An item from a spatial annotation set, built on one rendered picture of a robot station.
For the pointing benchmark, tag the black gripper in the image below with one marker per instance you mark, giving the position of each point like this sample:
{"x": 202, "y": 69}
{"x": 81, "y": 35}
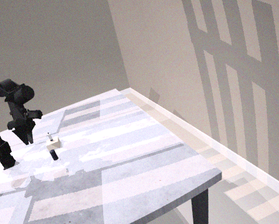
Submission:
{"x": 23, "y": 127}

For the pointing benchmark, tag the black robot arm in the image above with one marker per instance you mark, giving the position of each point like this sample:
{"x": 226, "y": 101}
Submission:
{"x": 16, "y": 95}

